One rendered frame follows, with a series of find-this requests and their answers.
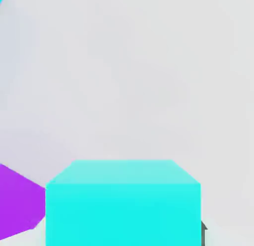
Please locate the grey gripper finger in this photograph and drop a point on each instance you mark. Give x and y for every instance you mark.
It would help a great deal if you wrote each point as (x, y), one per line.
(203, 233)

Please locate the small cyan cube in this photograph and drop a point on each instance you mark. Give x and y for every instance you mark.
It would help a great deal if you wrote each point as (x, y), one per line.
(123, 210)

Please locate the small purple cube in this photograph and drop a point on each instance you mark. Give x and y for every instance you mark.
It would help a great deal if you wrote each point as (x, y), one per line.
(19, 202)

